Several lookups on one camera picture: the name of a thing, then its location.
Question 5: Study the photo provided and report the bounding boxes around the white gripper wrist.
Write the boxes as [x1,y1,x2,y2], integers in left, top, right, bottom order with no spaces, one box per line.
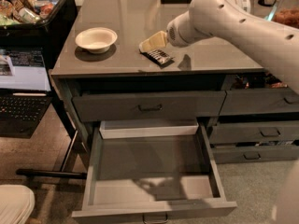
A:
[139,11,211,52]

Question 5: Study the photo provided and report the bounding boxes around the black rxbar chocolate wrapper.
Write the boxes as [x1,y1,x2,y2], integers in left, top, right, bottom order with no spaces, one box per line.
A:
[143,49,173,65]

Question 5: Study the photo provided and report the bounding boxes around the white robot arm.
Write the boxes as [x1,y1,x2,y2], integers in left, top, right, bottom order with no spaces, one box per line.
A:
[139,0,299,224]

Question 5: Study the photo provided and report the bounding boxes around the grey top left drawer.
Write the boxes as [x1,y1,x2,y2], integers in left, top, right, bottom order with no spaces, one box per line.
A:
[72,91,225,122]

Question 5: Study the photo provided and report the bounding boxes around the white bottom drawer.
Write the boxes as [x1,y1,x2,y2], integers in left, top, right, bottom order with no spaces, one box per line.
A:
[99,119,198,139]

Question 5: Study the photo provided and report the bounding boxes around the open grey middle drawer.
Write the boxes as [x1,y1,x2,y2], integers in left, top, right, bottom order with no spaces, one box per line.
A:
[72,125,236,224]

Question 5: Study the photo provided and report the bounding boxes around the grey bottom right drawer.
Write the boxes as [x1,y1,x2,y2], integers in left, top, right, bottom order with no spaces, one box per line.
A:
[213,145,299,164]

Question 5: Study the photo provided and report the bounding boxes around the grey middle right drawer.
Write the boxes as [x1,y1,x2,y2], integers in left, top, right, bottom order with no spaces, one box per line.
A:
[209,120,299,144]

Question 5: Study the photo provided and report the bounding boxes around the white paper bowl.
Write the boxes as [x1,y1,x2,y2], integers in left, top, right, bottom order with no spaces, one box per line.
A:
[75,27,118,54]

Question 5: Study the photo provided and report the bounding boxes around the clear jar of snacks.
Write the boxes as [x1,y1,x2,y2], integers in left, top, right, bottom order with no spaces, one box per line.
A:
[272,0,299,28]

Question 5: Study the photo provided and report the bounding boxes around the black bin of snacks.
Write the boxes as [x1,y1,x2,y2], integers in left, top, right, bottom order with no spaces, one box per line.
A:
[0,0,78,67]

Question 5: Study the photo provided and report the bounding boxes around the black laptop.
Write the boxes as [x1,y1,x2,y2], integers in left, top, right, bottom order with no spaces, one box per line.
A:
[0,49,51,138]

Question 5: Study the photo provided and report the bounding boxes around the black metal stand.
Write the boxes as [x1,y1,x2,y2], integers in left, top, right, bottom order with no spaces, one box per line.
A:
[16,91,87,180]

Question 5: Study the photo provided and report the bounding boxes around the beige cushion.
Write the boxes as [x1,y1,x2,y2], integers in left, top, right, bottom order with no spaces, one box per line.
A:
[0,185,35,224]

